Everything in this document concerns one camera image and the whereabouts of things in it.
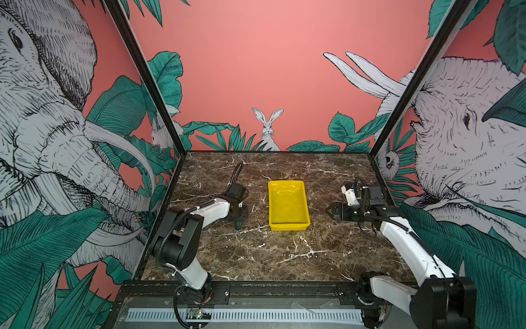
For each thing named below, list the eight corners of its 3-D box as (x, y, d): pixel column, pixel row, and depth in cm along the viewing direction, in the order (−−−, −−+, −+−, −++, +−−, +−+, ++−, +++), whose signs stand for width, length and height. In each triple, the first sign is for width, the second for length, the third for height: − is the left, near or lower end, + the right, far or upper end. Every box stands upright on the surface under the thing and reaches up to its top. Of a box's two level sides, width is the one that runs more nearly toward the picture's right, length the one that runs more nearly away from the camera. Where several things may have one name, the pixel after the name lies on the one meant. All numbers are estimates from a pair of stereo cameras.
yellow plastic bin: (267, 231, 92) (267, 225, 86) (268, 186, 108) (268, 178, 103) (309, 231, 92) (311, 225, 87) (303, 186, 108) (305, 178, 103)
